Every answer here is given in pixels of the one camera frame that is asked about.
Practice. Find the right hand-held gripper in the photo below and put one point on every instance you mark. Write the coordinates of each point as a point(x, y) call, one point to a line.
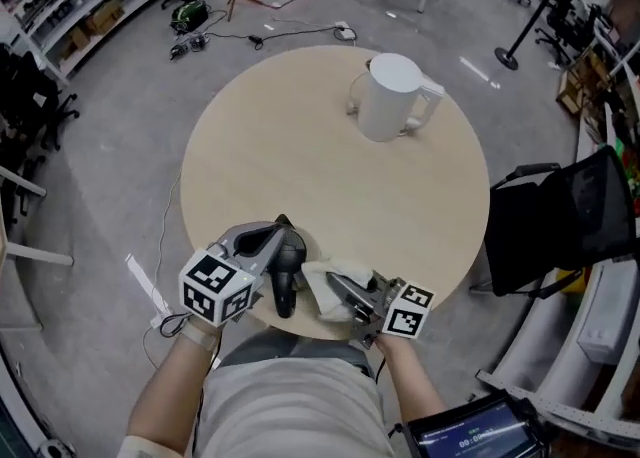
point(400, 313)

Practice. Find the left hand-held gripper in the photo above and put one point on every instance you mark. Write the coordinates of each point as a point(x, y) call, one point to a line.
point(210, 281)

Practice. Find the white cloth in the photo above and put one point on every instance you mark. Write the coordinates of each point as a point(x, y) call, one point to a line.
point(325, 296)

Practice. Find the white kettle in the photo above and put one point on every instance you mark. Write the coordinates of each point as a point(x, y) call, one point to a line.
point(395, 96)

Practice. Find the person's right forearm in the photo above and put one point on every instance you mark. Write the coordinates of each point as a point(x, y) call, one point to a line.
point(410, 381)

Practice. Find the person's left forearm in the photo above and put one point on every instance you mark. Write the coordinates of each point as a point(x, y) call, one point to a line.
point(170, 386)

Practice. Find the person's grey trousers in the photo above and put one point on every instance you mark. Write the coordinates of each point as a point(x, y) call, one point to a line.
point(280, 348)

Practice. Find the beige wristband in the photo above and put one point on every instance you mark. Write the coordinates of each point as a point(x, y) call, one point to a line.
point(200, 338)

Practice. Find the person's light shirt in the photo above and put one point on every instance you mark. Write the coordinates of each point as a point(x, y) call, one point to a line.
point(290, 411)

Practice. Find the long white power strip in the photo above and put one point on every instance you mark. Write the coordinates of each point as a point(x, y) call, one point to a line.
point(150, 291)

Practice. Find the black tablet screen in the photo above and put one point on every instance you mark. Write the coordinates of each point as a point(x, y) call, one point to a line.
point(475, 433)

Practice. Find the black mesh office chair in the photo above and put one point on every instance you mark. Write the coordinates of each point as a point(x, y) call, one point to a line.
point(565, 226)

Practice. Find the green and black bag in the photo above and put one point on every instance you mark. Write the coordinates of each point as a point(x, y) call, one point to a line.
point(189, 13)

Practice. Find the white storage shelf with boxes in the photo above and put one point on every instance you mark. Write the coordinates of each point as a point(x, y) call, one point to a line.
point(75, 6)

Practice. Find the white desk frame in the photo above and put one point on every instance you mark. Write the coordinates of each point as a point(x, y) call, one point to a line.
point(30, 246)

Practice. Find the black stanchion post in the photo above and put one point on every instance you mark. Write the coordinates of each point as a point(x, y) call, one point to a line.
point(520, 31)

